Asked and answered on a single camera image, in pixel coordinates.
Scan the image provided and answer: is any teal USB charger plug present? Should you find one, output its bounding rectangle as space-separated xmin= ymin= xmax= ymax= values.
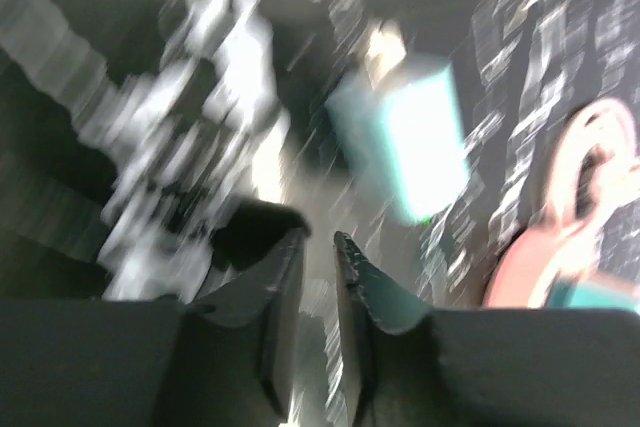
xmin=544 ymin=279 xmax=639 ymax=314

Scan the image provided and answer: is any pink coiled cord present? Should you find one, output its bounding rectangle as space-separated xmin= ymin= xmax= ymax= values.
xmin=542 ymin=96 xmax=640 ymax=248

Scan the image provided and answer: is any white coiled cord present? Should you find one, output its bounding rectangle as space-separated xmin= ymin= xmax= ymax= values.
xmin=0 ymin=0 xmax=291 ymax=298

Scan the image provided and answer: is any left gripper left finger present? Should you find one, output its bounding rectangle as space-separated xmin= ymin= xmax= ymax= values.
xmin=164 ymin=200 xmax=309 ymax=426

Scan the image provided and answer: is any teal charger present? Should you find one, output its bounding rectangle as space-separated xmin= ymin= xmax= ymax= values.
xmin=326 ymin=59 xmax=471 ymax=225

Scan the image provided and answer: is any black marbled mat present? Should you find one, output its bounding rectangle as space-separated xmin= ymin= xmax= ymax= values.
xmin=1 ymin=0 xmax=639 ymax=426

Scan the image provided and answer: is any pink round power socket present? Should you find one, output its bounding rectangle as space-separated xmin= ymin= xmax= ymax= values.
xmin=483 ymin=226 xmax=596 ymax=308

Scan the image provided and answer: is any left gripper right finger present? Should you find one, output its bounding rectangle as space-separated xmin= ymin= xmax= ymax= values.
xmin=334 ymin=232 xmax=450 ymax=426

